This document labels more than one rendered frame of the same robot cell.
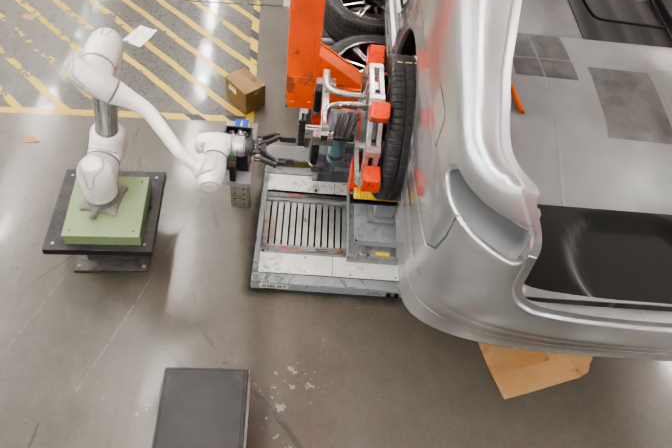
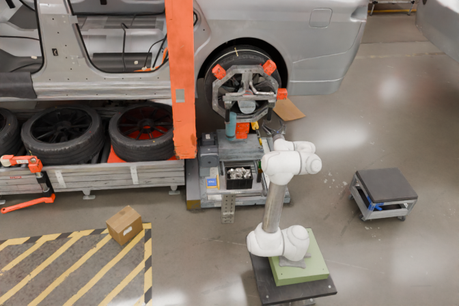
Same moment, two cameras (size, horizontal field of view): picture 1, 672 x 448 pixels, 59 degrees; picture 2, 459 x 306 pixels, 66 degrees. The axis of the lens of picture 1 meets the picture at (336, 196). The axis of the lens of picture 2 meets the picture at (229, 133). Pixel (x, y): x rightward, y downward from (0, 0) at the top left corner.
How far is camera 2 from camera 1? 3.25 m
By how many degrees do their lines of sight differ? 61
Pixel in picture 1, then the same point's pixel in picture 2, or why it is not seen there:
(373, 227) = (249, 141)
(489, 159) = not seen: outside the picture
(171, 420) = (395, 192)
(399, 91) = (259, 57)
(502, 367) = (291, 115)
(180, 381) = (378, 192)
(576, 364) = not seen: hidden behind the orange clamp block
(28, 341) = not seen: outside the picture
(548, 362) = (284, 104)
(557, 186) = not seen: hidden behind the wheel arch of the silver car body
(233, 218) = (242, 219)
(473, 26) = not seen: outside the picture
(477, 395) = (307, 123)
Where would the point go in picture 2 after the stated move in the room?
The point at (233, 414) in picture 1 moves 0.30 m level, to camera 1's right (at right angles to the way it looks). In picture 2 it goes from (379, 171) to (369, 148)
